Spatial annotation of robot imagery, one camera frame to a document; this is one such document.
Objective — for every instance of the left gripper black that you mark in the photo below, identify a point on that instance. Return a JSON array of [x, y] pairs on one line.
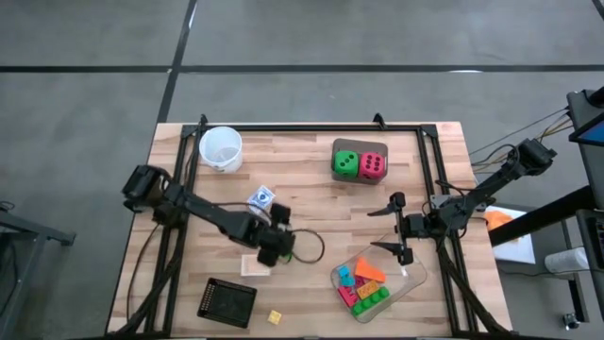
[[277, 238]]

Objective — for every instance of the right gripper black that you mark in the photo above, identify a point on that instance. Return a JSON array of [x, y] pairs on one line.
[[415, 226]]

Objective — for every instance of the white box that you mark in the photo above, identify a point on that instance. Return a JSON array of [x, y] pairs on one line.
[[250, 269]]

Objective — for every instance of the orange wedge toy block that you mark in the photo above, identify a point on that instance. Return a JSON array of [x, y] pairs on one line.
[[368, 271]]

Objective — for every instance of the clear plastic bin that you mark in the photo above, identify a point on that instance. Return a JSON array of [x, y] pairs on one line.
[[410, 279]]

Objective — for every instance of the small dark red toy brick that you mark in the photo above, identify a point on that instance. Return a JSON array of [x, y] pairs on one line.
[[360, 282]]

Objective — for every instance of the small blue toy brick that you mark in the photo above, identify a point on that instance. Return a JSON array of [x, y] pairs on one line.
[[344, 271], [348, 281]]

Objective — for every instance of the long green toy brick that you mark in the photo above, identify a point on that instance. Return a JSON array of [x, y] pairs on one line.
[[370, 301]]

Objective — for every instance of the small pale yellow toy brick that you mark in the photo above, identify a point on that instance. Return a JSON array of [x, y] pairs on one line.
[[274, 317]]

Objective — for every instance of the black mesh basket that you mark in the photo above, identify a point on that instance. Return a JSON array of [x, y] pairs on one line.
[[227, 302]]

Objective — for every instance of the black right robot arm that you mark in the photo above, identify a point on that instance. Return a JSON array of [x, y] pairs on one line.
[[491, 186]]

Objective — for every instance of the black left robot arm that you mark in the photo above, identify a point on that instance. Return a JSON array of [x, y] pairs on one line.
[[207, 215]]

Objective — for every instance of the red foam die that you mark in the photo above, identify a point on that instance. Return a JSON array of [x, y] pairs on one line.
[[372, 165]]

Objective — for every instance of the green foam die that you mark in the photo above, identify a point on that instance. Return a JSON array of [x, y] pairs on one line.
[[346, 164]]

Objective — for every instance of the grey-brown dice tray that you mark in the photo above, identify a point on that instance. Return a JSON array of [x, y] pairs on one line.
[[358, 144]]

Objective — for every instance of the orange crumpled object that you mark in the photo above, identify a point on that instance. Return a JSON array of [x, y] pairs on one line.
[[498, 220]]

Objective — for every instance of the white plastic cup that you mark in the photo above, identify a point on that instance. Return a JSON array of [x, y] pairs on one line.
[[221, 146]]

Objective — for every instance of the white board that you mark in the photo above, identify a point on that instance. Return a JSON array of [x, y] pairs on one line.
[[519, 248]]

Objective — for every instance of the black diagonal beam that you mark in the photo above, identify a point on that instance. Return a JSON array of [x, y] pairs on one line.
[[542, 218]]

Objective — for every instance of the paper towel roll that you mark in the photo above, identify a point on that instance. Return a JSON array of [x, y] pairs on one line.
[[566, 260]]

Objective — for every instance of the small caster wheel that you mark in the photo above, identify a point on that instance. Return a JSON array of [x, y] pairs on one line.
[[571, 321]]

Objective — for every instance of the blue tablet screen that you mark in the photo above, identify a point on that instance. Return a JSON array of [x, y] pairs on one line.
[[592, 134]]

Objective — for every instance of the black frame clamp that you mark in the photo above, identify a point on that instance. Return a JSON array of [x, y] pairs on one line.
[[204, 120], [379, 121]]

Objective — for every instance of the black aluminium frame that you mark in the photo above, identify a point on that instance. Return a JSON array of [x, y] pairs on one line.
[[307, 127]]

